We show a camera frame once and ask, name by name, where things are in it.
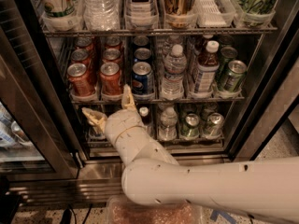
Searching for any blue pepsi can back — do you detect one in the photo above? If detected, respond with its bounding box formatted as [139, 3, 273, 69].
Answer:
[133, 35, 150, 49]

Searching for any green can front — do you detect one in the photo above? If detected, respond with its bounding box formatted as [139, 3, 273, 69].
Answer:
[218, 60, 247, 92]

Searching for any brown bottle lower shelf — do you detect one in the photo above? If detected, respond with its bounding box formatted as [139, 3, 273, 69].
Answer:
[138, 106, 153, 136]

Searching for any water bottle top shelf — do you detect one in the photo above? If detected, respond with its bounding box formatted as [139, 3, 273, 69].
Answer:
[83, 0, 120, 31]

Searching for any blue tape cross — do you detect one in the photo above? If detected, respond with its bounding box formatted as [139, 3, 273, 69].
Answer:
[210, 210, 236, 224]

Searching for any blue pepsi can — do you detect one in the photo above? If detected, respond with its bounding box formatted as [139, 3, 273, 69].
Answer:
[133, 35, 150, 49]
[132, 62, 153, 95]
[134, 48, 152, 63]

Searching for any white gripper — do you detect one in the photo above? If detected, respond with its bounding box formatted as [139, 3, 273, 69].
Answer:
[81, 84, 155, 165]

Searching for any blue pepsi can middle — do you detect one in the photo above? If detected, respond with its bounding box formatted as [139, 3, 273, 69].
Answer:
[134, 48, 152, 63]

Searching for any tall can top left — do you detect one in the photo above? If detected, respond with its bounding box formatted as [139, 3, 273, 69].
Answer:
[35, 0, 82, 19]

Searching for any green can middle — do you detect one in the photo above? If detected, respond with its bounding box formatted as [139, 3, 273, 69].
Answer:
[216, 46, 238, 79]

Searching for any blue pepsi can front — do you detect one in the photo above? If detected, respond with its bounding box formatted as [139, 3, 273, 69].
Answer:
[132, 62, 153, 95]

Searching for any green can lower shelf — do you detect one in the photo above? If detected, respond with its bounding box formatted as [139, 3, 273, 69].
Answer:
[180, 113, 200, 139]

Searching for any clear plastic bin with contents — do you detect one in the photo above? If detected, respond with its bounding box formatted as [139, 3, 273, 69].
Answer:
[106, 195, 202, 224]

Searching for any white labelled bottle top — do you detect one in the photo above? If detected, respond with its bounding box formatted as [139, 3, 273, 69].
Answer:
[125, 0, 157, 24]

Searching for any glass fridge door left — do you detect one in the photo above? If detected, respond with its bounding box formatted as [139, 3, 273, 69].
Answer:
[0, 0, 79, 182]

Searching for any water bottle lower shelf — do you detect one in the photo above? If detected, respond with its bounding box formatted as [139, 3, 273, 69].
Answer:
[158, 106, 178, 141]

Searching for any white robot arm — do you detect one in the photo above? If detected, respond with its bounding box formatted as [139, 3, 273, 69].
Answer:
[82, 85, 299, 224]

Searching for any brown tea bottle white cap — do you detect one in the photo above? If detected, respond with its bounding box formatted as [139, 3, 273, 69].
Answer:
[192, 40, 220, 93]

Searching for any steel fridge base grille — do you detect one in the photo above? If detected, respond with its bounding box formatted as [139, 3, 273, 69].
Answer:
[8, 155, 232, 207]

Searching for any brown tall can top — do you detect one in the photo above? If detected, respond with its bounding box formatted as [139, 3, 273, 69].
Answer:
[164, 0, 196, 28]

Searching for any white empty shelf tray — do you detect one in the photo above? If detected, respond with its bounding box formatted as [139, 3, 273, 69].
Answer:
[195, 0, 235, 28]

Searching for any red coke can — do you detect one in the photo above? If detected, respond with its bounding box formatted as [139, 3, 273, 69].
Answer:
[105, 36, 122, 51]
[75, 37, 95, 56]
[71, 49, 95, 76]
[100, 63, 122, 95]
[67, 63, 95, 97]
[102, 49, 123, 66]

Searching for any green can lower right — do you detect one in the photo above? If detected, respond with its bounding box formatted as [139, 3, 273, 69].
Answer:
[203, 113, 224, 138]

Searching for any clear water bottle middle shelf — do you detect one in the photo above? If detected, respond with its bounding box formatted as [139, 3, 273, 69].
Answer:
[162, 44, 187, 100]

